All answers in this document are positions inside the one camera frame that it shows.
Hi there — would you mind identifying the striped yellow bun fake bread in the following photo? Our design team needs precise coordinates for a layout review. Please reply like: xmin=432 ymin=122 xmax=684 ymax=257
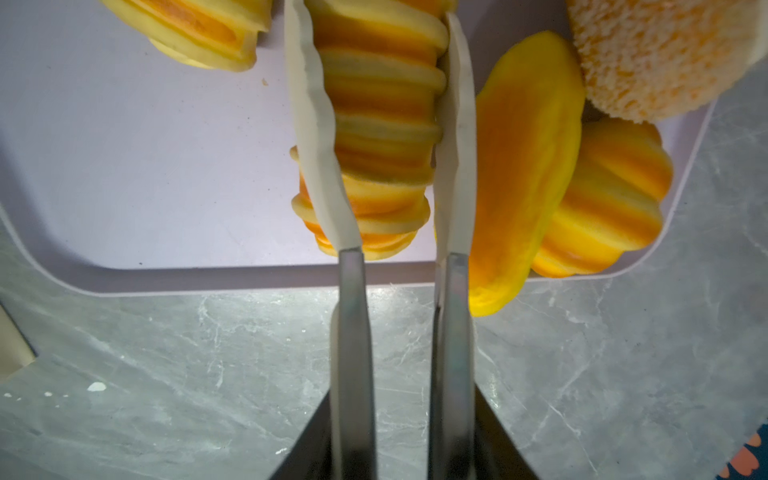
xmin=532 ymin=118 xmax=674 ymax=278

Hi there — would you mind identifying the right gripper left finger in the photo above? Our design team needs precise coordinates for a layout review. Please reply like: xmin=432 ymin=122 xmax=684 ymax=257
xmin=273 ymin=1 xmax=377 ymax=479

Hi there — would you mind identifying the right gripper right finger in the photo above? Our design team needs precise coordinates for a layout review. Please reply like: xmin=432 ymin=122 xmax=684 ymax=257
xmin=427 ymin=13 xmax=536 ymax=479

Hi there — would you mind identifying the lilac plastic tray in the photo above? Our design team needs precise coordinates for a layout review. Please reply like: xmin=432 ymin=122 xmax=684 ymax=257
xmin=0 ymin=0 xmax=721 ymax=298

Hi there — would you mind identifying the ridged roll fake bread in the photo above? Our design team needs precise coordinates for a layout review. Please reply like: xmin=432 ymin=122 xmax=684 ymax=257
xmin=306 ymin=1 xmax=456 ymax=260

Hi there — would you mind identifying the brown sandwich fake bread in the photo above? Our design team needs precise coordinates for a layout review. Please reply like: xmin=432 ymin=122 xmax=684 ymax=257
xmin=566 ymin=0 xmax=767 ymax=123

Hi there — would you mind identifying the blue checkered paper bag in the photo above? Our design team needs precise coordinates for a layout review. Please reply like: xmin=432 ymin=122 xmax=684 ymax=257
xmin=0 ymin=307 xmax=38 ymax=383

